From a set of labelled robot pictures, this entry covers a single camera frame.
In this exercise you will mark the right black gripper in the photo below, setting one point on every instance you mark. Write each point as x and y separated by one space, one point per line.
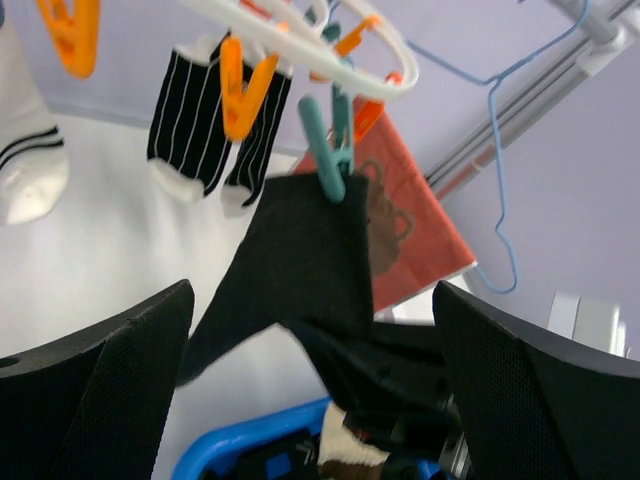
394 389

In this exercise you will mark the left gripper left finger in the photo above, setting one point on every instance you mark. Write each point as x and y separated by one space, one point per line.
93 404

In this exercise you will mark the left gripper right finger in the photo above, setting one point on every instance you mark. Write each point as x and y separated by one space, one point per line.
534 404

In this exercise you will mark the black white pinstripe sock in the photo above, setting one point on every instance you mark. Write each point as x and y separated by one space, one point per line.
187 148

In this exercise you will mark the white oval clip hanger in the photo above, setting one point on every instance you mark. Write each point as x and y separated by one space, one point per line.
302 43

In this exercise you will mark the beige brown sock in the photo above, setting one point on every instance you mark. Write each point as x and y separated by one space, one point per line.
341 455

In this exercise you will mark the blue plastic bin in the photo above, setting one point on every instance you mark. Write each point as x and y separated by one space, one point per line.
280 445

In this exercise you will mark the orange bear towel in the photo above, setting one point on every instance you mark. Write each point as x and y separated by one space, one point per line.
413 243

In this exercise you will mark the teal clothes peg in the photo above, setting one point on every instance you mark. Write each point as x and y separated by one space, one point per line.
332 149

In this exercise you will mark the white striped sock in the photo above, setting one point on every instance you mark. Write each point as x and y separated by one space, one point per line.
35 165

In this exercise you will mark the orange clothes peg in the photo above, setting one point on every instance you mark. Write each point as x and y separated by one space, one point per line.
242 102

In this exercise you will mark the white clothes rack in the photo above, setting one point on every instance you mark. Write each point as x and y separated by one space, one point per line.
530 103

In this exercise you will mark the blue wire hanger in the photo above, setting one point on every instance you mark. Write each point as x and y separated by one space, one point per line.
493 83

